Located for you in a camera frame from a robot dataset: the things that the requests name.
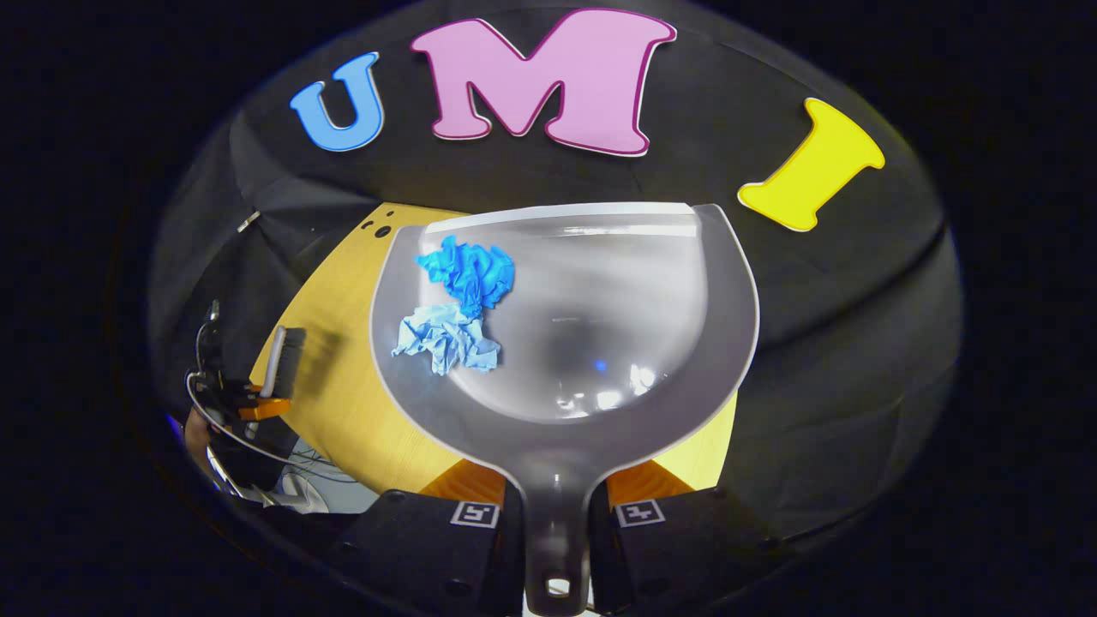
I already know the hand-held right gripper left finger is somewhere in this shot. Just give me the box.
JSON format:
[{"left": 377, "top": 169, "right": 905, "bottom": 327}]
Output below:
[{"left": 326, "top": 458, "right": 526, "bottom": 614}]

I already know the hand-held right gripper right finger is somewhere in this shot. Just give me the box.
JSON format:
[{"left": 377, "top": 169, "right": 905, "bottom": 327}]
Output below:
[{"left": 587, "top": 460, "right": 782, "bottom": 614}]

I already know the small grey broom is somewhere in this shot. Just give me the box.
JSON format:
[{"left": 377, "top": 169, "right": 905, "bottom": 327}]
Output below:
[{"left": 260, "top": 326, "right": 307, "bottom": 401}]

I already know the light blue paper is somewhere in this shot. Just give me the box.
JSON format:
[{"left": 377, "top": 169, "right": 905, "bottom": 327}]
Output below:
[{"left": 392, "top": 302, "right": 502, "bottom": 376}]

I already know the dark blue paper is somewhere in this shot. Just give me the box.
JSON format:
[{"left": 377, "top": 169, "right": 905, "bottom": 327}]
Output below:
[{"left": 416, "top": 236, "right": 517, "bottom": 320}]

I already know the grey plastic dustpan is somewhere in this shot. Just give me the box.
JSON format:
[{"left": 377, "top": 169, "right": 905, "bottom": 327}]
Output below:
[{"left": 369, "top": 202, "right": 761, "bottom": 617}]

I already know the wooden desktop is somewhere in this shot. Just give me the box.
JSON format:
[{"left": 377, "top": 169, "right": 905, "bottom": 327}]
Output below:
[{"left": 249, "top": 202, "right": 740, "bottom": 515}]

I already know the black backdrop cloth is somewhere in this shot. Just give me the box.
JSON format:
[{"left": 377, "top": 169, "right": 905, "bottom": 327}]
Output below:
[{"left": 147, "top": 0, "right": 965, "bottom": 549}]

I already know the grey cable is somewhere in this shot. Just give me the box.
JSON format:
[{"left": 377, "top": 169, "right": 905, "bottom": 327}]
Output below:
[{"left": 185, "top": 368, "right": 361, "bottom": 486}]

